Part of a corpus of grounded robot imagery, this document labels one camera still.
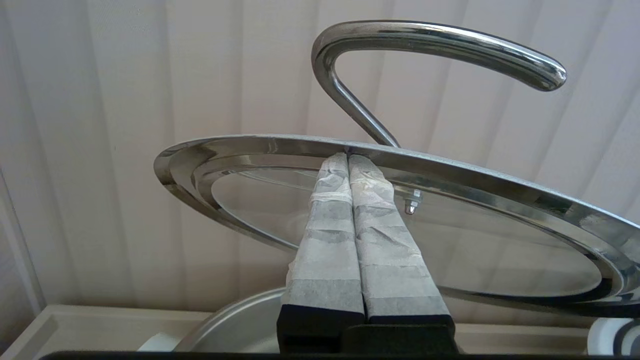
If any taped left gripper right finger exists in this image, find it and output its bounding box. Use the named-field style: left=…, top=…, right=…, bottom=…
left=347, top=154, right=457, bottom=353

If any glass lid with white rim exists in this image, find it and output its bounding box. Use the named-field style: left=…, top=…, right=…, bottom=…
left=154, top=20, right=640, bottom=319
left=587, top=317, right=640, bottom=356

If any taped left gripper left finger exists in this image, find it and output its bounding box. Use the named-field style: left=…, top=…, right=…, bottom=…
left=276, top=152, right=367, bottom=353

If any white round cooking pot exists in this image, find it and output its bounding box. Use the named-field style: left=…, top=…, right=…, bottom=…
left=136, top=286, right=292, bottom=354

